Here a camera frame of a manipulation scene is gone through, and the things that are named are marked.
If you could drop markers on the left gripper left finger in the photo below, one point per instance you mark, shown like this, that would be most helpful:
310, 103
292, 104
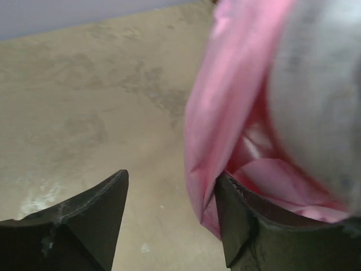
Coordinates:
79, 233

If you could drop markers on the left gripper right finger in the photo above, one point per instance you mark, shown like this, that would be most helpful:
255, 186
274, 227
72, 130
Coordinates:
259, 235

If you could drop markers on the pink rose-patterned pillowcase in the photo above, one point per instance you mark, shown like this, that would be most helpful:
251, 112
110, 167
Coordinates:
226, 125

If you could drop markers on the white pillow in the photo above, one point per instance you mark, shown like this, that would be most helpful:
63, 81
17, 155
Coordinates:
314, 97

